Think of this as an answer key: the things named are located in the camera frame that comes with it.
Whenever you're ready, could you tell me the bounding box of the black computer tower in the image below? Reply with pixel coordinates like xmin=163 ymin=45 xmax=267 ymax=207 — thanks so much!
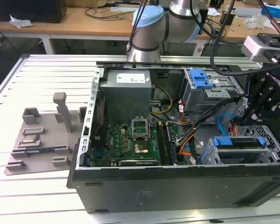
xmin=198 ymin=4 xmax=210 ymax=35

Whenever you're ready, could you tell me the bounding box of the red wire with white label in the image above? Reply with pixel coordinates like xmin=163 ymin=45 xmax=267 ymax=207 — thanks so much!
xmin=176 ymin=99 xmax=189 ymax=126

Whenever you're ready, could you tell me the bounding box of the large black box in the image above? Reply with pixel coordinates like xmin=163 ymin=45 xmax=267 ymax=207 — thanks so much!
xmin=0 ymin=0 xmax=67 ymax=24

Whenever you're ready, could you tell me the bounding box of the red black twisted wire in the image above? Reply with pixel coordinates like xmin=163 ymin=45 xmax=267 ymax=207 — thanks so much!
xmin=94 ymin=98 xmax=106 ymax=140

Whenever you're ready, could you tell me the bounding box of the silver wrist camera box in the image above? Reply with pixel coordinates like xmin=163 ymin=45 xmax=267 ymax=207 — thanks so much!
xmin=240 ymin=34 xmax=280 ymax=62

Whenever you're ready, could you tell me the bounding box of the orange wire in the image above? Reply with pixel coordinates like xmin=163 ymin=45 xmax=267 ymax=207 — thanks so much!
xmin=177 ymin=137 xmax=194 ymax=157

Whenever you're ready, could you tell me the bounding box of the yellow wire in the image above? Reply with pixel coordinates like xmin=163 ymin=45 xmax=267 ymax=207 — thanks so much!
xmin=149 ymin=85 xmax=174 ymax=115

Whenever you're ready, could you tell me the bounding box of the metal CPU socket cover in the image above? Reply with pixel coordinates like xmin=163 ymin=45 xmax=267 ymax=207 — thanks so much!
xmin=130 ymin=115 xmax=149 ymax=140

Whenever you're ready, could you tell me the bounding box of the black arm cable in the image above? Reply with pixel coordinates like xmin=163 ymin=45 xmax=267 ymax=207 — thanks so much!
xmin=125 ymin=0 xmax=148 ymax=56

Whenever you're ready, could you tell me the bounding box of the silver metal disk bay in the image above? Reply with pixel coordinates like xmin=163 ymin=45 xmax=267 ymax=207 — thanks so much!
xmin=198 ymin=136 xmax=280 ymax=165

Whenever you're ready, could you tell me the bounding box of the power wire with black connector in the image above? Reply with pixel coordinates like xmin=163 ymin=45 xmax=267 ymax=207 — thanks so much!
xmin=230 ymin=116 xmax=243 ymax=136

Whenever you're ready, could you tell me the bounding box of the blue plastic drive latch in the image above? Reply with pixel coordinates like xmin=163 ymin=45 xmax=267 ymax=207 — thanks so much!
xmin=189 ymin=67 xmax=214 ymax=89

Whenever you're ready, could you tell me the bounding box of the grey power supply unit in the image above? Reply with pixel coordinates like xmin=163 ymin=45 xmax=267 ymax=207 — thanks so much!
xmin=99 ymin=70 xmax=152 ymax=126

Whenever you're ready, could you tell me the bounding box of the grey parts rack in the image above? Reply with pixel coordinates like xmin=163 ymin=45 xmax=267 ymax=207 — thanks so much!
xmin=3 ymin=92 xmax=88 ymax=175

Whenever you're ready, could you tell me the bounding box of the hard disk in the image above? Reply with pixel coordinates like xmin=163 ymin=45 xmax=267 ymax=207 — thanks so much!
xmin=199 ymin=136 xmax=266 ymax=164

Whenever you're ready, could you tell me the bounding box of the thin wire locking lever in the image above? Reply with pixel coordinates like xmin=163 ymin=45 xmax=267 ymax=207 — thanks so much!
xmin=147 ymin=116 xmax=154 ymax=140

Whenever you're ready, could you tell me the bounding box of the installed RAM stick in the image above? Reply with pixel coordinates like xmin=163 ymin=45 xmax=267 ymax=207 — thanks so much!
xmin=166 ymin=123 xmax=179 ymax=164

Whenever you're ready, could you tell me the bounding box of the black case fan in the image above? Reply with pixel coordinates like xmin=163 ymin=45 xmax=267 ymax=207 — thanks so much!
xmin=92 ymin=97 xmax=108 ymax=150

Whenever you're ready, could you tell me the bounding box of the silver optical drive cage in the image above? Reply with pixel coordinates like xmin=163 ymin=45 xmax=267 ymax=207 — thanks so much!
xmin=181 ymin=69 xmax=245 ymax=112

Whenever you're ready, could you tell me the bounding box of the black sleeved wire bundle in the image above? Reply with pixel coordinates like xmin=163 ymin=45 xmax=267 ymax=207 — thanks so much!
xmin=176 ymin=97 xmax=245 ymax=145

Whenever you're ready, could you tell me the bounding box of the black camera cable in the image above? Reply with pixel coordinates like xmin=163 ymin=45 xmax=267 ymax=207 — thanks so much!
xmin=210 ymin=0 xmax=259 ymax=77

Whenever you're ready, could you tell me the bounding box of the blue data wire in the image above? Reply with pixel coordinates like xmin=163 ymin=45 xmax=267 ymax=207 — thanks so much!
xmin=217 ymin=113 xmax=235 ymax=136

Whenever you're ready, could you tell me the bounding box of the silver flat device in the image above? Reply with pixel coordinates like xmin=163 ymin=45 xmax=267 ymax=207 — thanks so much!
xmin=234 ymin=7 xmax=263 ymax=18

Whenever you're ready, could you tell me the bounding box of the green Dell motherboard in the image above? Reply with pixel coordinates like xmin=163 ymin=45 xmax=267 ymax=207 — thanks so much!
xmin=91 ymin=122 xmax=185 ymax=168

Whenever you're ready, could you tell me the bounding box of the black cable with copper end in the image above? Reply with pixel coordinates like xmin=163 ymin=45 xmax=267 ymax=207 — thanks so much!
xmin=258 ymin=0 xmax=280 ymax=36

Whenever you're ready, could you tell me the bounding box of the black RAM slot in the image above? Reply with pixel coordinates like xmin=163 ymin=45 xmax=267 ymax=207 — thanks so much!
xmin=155 ymin=122 xmax=166 ymax=165
xmin=161 ymin=123 xmax=171 ymax=165

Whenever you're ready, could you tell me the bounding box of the silver CPU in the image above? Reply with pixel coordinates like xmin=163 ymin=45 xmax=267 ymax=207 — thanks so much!
xmin=22 ymin=134 xmax=40 ymax=143

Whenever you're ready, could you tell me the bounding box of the clear plastic wrap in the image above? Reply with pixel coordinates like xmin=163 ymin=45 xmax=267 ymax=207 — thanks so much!
xmin=245 ymin=14 xmax=266 ymax=30

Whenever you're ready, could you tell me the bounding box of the black camera mounting bracket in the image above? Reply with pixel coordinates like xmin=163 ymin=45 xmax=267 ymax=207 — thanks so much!
xmin=256 ymin=32 xmax=280 ymax=68

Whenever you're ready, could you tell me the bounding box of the CPU socket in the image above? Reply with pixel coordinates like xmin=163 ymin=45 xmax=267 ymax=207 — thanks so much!
xmin=133 ymin=139 xmax=148 ymax=156

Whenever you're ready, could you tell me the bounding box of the crumpled white paper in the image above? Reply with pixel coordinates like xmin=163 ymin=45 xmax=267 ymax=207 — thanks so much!
xmin=9 ymin=14 xmax=34 ymax=29

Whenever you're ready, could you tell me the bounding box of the black graphics card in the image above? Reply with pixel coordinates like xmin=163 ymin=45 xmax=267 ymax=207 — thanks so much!
xmin=118 ymin=158 xmax=159 ymax=167

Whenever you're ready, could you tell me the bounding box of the black open PC case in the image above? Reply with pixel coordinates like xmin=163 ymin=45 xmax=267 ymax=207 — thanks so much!
xmin=66 ymin=57 xmax=280 ymax=214

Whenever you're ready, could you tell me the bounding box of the wooden desk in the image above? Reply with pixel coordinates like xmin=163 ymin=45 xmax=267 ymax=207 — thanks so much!
xmin=0 ymin=0 xmax=280 ymax=56

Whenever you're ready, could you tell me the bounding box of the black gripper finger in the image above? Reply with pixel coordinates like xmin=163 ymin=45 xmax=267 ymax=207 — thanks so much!
xmin=242 ymin=72 xmax=259 ymax=125
xmin=250 ymin=93 xmax=275 ymax=126

